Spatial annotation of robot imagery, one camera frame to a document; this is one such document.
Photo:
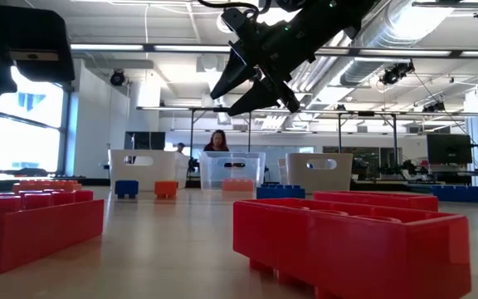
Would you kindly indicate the red toy brick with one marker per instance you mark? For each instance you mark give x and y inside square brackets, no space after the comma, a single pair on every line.
[35,236]
[48,185]
[409,202]
[347,257]

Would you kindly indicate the beige plastic bin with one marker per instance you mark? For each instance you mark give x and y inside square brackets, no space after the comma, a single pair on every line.
[301,182]

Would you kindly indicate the blue toy brick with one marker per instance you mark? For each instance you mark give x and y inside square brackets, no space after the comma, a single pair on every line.
[280,192]
[126,189]
[458,194]

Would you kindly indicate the black ceiling spotlight cluster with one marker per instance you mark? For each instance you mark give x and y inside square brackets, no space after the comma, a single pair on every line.
[434,107]
[394,74]

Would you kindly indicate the long ceiling light strip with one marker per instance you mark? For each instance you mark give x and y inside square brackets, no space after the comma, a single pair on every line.
[106,47]

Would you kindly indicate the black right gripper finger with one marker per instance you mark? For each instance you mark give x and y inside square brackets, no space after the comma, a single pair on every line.
[255,99]
[232,76]

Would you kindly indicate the black round ceiling spotlight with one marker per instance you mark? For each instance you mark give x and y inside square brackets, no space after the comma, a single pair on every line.
[117,78]

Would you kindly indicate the orange toy brick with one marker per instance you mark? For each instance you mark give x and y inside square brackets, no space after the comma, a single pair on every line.
[237,185]
[166,189]

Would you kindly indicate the person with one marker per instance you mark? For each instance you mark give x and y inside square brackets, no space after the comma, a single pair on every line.
[216,143]
[180,147]

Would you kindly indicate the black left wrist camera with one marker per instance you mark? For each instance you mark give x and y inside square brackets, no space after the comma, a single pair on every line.
[35,33]

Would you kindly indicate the large bright window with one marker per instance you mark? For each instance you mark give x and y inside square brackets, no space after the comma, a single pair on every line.
[27,141]

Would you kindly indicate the black background frame stand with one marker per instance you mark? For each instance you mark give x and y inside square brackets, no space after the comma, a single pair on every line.
[206,109]
[395,137]

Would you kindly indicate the white plastic bin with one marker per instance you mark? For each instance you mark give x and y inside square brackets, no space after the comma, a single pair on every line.
[156,174]

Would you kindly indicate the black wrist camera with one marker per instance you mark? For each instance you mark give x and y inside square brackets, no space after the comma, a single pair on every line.
[35,33]
[241,25]

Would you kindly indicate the black background workbench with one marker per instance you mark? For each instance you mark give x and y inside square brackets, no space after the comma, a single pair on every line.
[450,170]

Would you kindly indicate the silver air duct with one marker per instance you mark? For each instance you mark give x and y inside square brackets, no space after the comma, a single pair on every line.
[372,62]

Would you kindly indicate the black computer monitor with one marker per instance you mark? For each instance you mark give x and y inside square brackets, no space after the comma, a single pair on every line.
[448,148]

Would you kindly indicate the clear plastic bin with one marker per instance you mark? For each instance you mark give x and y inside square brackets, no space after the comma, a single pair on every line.
[210,174]

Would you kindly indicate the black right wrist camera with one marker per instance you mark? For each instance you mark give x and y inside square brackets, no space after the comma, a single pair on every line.
[241,25]

